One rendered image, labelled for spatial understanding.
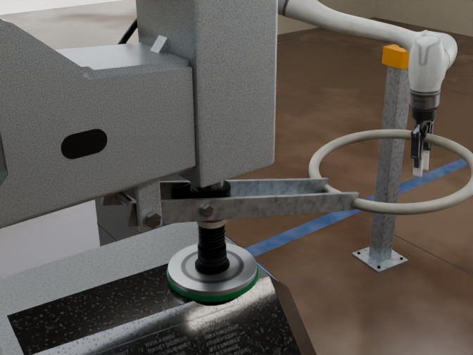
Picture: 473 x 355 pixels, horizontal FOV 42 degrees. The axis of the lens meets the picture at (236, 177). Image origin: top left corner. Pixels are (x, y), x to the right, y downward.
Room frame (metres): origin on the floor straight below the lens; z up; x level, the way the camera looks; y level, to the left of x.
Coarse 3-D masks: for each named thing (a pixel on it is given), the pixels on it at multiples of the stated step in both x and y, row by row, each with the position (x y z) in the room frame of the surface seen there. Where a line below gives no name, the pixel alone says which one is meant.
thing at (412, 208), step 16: (336, 144) 1.81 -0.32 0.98; (448, 144) 1.74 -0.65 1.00; (320, 160) 1.72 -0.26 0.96; (320, 176) 1.60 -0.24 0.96; (464, 192) 1.45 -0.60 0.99; (368, 208) 1.43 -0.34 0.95; (384, 208) 1.41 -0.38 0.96; (400, 208) 1.40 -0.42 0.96; (416, 208) 1.40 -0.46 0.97; (432, 208) 1.40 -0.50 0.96
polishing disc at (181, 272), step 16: (176, 256) 1.29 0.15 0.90; (192, 256) 1.29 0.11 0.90; (240, 256) 1.29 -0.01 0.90; (176, 272) 1.22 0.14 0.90; (192, 272) 1.22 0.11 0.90; (240, 272) 1.22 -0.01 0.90; (256, 272) 1.24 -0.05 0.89; (192, 288) 1.16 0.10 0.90; (208, 288) 1.15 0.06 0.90; (224, 288) 1.15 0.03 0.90; (240, 288) 1.17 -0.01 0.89
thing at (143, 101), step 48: (0, 48) 0.91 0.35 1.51; (48, 48) 0.96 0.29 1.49; (96, 48) 1.18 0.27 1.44; (144, 48) 1.20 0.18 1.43; (0, 96) 0.90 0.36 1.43; (48, 96) 0.94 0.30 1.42; (96, 96) 0.99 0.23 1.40; (144, 96) 1.05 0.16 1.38; (192, 96) 1.11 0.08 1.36; (0, 144) 0.90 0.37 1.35; (48, 144) 0.94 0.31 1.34; (96, 144) 0.99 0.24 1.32; (144, 144) 1.04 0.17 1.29; (192, 144) 1.10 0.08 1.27; (0, 192) 0.88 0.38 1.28; (48, 192) 0.93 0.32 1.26; (96, 192) 0.98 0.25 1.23; (144, 192) 1.05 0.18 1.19
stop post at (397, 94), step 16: (384, 48) 2.68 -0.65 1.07; (400, 48) 2.64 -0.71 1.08; (384, 64) 2.67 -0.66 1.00; (400, 64) 2.59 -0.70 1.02; (400, 80) 2.61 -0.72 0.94; (400, 96) 2.62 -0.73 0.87; (384, 112) 2.67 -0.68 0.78; (400, 112) 2.62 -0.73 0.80; (384, 128) 2.66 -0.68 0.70; (400, 128) 2.63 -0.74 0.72; (384, 144) 2.65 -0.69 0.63; (400, 144) 2.64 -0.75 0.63; (384, 160) 2.64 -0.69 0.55; (400, 160) 2.64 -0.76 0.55; (384, 176) 2.63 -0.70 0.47; (400, 176) 2.65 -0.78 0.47; (384, 192) 2.62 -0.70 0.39; (384, 224) 2.61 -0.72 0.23; (384, 240) 2.62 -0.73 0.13; (368, 256) 2.66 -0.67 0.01; (384, 256) 2.63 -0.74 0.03; (400, 256) 2.66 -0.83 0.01
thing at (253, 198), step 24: (120, 192) 1.15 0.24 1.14; (168, 192) 1.24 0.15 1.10; (240, 192) 1.36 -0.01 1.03; (264, 192) 1.41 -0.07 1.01; (288, 192) 1.46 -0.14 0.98; (312, 192) 1.51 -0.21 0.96; (336, 192) 1.43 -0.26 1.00; (168, 216) 1.11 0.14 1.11; (192, 216) 1.15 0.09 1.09; (216, 216) 1.18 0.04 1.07; (240, 216) 1.22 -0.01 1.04; (264, 216) 1.27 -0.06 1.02
